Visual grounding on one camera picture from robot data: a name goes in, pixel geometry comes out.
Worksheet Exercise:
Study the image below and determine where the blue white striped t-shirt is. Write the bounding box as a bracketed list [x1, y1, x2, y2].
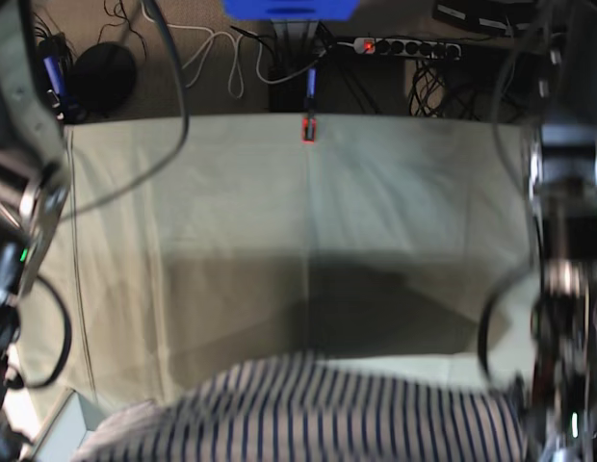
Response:
[74, 354, 527, 461]

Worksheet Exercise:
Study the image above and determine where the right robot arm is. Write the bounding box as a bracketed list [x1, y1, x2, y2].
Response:
[0, 1, 72, 461]

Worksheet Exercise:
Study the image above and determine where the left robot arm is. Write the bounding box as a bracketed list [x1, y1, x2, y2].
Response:
[478, 1, 597, 461]

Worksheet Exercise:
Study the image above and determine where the red clamp table centre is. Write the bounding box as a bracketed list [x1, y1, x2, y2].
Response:
[301, 115, 317, 143]

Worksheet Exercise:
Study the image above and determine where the green table cloth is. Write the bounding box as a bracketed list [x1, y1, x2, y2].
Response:
[41, 115, 528, 409]

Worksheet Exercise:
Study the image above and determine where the white power strip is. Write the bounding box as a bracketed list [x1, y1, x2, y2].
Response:
[352, 38, 463, 61]

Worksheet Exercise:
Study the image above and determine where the black round base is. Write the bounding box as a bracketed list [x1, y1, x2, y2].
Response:
[66, 41, 138, 116]

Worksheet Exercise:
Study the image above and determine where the white box corner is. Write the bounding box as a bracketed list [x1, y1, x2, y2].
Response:
[22, 388, 106, 462]

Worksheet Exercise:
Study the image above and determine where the white cable loop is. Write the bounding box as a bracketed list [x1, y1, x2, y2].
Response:
[142, 0, 280, 100]

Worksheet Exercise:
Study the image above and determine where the black cable bundle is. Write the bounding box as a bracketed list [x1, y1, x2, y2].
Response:
[403, 57, 473, 119]

